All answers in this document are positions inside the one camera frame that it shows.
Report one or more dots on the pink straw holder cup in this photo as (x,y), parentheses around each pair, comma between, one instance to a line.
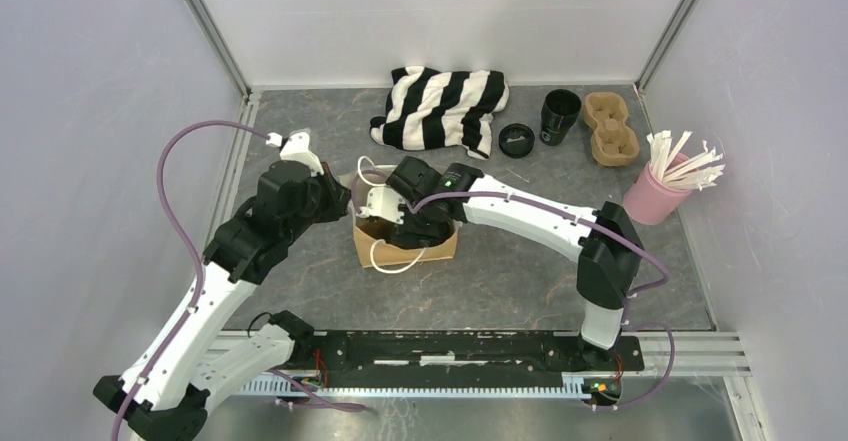
(649,201)

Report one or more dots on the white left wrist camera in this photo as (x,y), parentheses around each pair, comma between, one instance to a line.
(295,147)

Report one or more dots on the black white striped towel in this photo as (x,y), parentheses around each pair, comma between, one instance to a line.
(427,109)

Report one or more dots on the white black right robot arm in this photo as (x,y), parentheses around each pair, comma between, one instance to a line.
(603,243)

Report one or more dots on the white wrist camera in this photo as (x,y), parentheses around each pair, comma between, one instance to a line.
(295,147)
(384,203)

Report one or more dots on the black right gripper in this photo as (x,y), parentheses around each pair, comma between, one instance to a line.
(406,235)

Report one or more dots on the brown paper bag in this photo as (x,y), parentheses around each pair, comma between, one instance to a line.
(387,237)

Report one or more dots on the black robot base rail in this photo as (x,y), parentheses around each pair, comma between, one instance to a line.
(462,364)

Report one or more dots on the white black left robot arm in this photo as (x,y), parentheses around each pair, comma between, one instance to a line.
(170,391)

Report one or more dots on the white wrapped straws bundle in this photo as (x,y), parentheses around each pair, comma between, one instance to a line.
(674,170)

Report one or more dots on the stack of black lids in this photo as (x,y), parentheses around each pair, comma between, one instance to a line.
(516,140)

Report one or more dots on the stack of black cups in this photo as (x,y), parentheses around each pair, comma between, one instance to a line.
(559,112)

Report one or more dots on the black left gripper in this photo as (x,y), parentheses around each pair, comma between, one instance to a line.
(339,195)

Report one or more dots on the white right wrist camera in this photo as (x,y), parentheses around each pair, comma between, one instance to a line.
(384,203)

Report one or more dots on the brown cardboard cup carrier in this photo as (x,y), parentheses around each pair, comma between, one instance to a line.
(613,143)

